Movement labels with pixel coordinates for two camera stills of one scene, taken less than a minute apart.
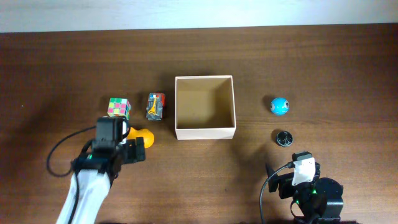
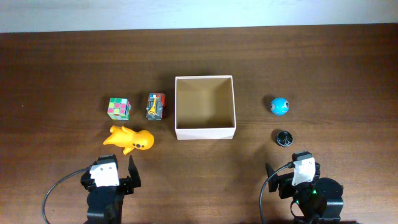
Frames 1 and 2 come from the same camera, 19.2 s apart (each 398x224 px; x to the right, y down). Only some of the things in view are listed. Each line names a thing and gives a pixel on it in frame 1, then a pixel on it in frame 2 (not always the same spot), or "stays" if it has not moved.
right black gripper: [277, 182] stays
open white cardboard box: [204, 107] stays
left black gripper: [131, 150] to [125, 184]
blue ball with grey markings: [280, 106] stays
